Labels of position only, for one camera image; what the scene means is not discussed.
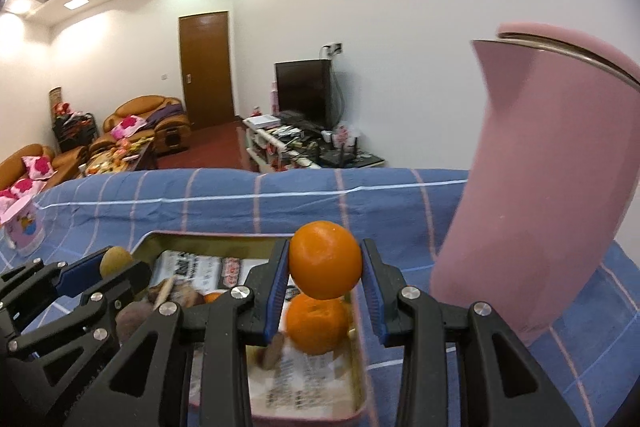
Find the brown leather armchair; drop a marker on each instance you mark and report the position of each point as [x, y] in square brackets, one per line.
[151, 116]

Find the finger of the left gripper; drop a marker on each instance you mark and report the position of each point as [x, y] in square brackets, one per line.
[68, 281]
[97, 309]

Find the small yellow-green fruit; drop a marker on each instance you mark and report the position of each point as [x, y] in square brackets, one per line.
[114, 260]

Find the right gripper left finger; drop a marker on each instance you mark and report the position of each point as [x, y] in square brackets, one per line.
[148, 382]

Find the pink kettle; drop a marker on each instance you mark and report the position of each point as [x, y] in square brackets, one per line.
[553, 174]

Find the brown wooden door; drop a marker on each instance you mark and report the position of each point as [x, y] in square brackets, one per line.
[206, 69]

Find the white tv stand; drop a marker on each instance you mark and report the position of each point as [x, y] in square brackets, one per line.
[273, 146]

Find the pink tin box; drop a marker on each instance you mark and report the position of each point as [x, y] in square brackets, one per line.
[287, 387]

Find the pink floral cushion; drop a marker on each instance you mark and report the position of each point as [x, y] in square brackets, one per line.
[38, 168]

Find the wooden coffee table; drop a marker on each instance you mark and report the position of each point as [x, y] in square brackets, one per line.
[134, 156]

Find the black shelf rack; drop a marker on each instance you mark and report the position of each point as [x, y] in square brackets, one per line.
[73, 130]

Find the black television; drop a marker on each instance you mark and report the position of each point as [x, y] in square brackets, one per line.
[305, 88]

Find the orange mandarin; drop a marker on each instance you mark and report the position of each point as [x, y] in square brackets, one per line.
[324, 260]
[314, 326]

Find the purple round fruit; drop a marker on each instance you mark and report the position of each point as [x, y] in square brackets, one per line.
[130, 318]

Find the pink cartoon mug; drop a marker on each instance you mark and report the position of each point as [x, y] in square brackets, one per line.
[24, 229]

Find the long brown leather sofa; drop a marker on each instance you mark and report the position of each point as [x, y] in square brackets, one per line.
[13, 172]

